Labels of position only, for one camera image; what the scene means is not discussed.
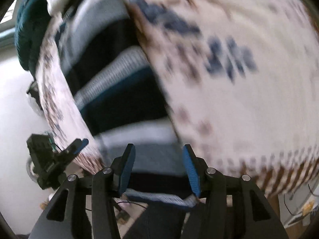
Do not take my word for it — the striped navy teal knit sweater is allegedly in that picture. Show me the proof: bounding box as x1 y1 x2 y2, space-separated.
55 0 197 209

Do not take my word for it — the cream floral fleece blanket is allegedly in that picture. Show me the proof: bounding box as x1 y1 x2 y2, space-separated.
36 0 318 196

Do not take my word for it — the dark teal garment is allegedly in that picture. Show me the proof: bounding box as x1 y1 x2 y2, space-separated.
15 0 51 77

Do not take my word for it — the black cable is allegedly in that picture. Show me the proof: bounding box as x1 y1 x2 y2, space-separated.
282 183 319 217

